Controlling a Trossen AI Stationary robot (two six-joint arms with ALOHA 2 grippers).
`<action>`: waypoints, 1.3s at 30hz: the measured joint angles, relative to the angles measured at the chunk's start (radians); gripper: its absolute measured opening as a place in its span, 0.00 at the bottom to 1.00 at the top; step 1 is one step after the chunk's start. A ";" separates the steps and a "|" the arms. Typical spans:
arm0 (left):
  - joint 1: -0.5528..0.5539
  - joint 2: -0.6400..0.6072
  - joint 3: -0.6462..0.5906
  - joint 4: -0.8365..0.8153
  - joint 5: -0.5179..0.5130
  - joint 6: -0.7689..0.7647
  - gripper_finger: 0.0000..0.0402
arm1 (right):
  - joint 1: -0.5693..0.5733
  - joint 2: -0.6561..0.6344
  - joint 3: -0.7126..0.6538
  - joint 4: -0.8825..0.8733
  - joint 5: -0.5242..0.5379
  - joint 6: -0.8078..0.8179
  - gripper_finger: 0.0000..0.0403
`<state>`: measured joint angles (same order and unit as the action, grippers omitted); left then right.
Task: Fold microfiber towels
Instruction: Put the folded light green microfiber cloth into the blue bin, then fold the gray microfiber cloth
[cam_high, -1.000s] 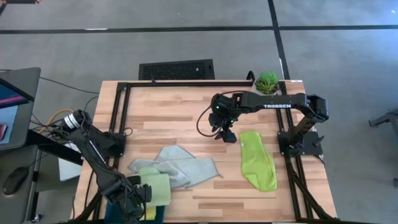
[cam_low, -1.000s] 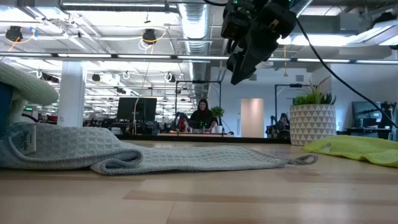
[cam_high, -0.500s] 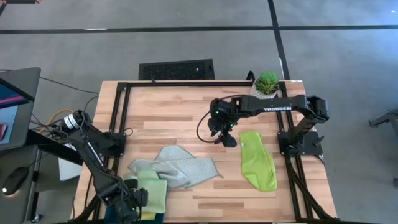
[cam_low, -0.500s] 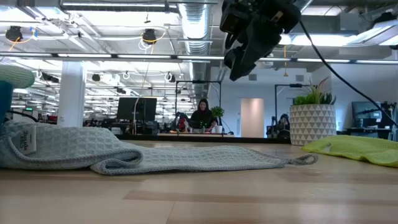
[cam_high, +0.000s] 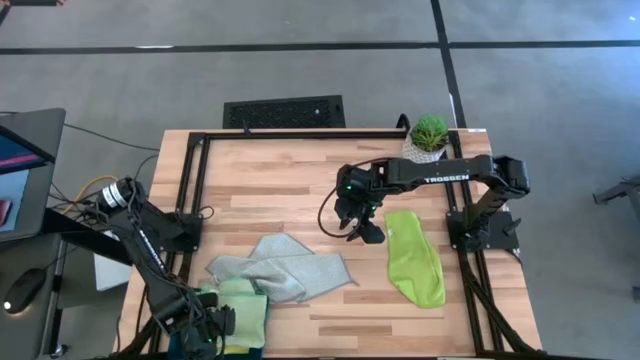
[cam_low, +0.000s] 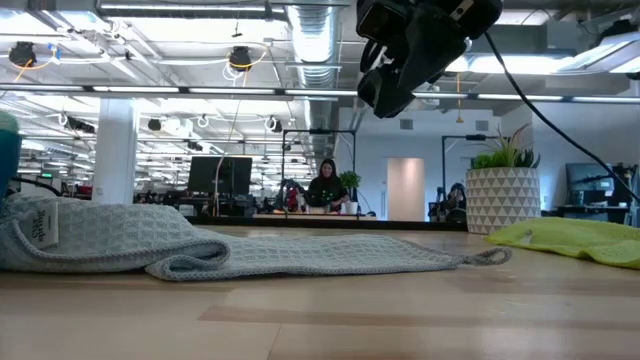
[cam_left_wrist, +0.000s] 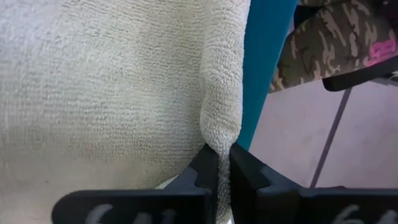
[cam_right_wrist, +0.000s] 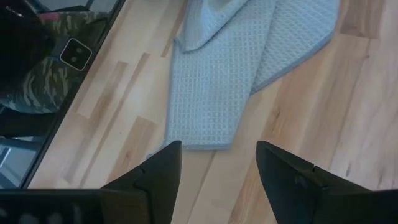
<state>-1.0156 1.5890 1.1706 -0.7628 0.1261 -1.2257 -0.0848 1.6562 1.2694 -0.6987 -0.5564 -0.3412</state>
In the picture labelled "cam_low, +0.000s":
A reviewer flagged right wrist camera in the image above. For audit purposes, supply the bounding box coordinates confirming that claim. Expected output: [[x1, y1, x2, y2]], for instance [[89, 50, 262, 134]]
[[355, 0, 407, 44]]

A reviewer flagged lime green microfiber towel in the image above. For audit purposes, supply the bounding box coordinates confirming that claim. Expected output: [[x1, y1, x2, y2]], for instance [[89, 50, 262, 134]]
[[483, 216, 640, 271]]

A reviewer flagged black ceiling cable reel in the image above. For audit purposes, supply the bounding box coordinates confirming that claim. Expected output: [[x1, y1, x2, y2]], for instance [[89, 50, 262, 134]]
[[9, 41, 37, 67], [228, 45, 254, 72]]

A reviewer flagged green spiky plant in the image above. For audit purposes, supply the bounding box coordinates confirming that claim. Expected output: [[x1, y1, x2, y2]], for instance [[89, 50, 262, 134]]
[[469, 122, 543, 170]]

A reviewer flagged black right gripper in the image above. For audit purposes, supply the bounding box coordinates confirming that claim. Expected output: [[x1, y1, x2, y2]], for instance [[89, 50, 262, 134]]
[[357, 0, 504, 120]]

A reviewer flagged distant wooden table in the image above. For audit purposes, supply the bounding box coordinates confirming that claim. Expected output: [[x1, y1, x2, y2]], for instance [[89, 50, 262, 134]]
[[252, 213, 380, 222]]

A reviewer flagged white triangle pattern planter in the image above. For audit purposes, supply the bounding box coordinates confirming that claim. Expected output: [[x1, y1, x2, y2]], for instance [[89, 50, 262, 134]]
[[465, 167, 542, 235]]

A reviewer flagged black computer monitor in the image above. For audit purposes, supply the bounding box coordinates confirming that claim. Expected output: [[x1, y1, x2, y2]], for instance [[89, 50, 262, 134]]
[[187, 155, 254, 197]]

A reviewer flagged ceiling light rail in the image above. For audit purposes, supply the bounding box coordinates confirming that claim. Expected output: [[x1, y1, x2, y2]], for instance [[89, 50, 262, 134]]
[[0, 83, 361, 99]]

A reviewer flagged black table edge frame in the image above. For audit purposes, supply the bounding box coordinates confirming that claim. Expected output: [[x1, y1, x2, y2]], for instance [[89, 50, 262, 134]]
[[187, 215, 470, 232]]

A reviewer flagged grey waffle weave towel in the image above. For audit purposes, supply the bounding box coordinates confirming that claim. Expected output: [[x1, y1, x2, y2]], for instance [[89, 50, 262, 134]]
[[0, 192, 514, 282]]

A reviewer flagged dark wall screen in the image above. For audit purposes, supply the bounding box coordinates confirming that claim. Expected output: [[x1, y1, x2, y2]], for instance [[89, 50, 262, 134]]
[[565, 162, 615, 206]]

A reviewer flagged small potted plant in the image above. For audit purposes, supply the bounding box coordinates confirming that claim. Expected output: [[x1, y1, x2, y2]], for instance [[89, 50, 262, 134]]
[[338, 169, 362, 215]]

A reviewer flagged silver ventilation duct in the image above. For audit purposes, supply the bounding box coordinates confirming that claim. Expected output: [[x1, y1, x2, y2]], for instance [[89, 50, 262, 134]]
[[285, 4, 342, 91]]

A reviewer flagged teal bin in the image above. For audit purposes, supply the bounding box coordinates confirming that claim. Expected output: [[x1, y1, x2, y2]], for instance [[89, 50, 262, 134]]
[[0, 129, 23, 201]]

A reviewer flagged white building column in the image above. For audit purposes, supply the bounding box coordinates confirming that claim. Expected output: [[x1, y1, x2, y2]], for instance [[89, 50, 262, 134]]
[[92, 97, 140, 204]]

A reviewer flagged person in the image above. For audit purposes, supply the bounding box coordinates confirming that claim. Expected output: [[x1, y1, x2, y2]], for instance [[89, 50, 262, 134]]
[[304, 158, 351, 215]]

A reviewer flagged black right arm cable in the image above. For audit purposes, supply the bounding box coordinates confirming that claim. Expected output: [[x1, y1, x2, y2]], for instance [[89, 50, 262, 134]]
[[482, 30, 640, 202]]

